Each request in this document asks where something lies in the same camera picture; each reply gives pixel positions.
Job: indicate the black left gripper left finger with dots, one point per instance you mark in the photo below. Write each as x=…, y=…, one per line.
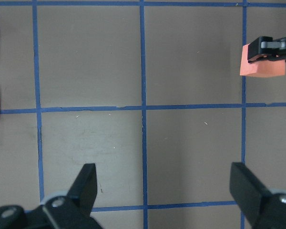
x=70, y=211

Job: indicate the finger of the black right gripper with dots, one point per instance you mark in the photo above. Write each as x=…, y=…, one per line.
x=266, y=48

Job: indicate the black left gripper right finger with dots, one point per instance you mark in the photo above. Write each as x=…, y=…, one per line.
x=263, y=208

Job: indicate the brown paper mat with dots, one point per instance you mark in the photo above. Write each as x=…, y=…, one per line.
x=150, y=92

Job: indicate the orange foam block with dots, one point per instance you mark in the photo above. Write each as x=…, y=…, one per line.
x=263, y=69

